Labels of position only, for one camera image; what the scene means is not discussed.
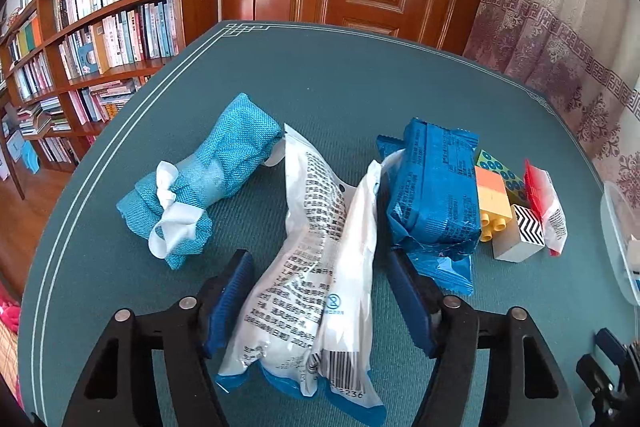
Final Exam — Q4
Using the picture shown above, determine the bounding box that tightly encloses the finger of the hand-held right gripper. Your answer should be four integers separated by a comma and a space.
575, 328, 640, 415

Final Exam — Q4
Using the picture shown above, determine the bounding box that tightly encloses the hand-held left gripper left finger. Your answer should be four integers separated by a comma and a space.
62, 249, 256, 427

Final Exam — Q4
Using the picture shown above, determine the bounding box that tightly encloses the teal cloth with white ribbon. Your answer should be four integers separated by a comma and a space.
116, 93, 285, 270

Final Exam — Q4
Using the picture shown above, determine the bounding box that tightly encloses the red and white sachet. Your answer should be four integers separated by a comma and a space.
524, 159, 569, 256

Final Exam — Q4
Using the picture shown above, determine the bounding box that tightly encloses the block with circle pattern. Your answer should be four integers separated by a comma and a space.
474, 149, 528, 208

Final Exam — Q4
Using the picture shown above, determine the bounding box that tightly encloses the white plastic packet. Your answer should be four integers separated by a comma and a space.
215, 123, 388, 425

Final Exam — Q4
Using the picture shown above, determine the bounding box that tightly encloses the clear plastic bowl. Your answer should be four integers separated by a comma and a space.
600, 181, 640, 308

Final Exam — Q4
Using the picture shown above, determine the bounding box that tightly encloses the white and purple patterned curtain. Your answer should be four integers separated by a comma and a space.
462, 0, 640, 208

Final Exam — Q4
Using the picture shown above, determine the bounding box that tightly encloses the black and white zigzag block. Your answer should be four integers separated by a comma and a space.
492, 204, 546, 263

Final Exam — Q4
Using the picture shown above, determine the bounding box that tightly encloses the orange and yellow building block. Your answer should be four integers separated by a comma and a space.
474, 167, 516, 243

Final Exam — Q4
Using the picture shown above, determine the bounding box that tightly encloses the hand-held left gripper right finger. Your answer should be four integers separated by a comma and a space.
385, 249, 583, 427

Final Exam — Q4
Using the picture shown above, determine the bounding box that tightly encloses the pink cloth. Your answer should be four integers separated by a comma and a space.
0, 294, 21, 338

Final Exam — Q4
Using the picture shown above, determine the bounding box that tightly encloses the blue snack packet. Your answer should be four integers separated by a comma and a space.
376, 117, 482, 297

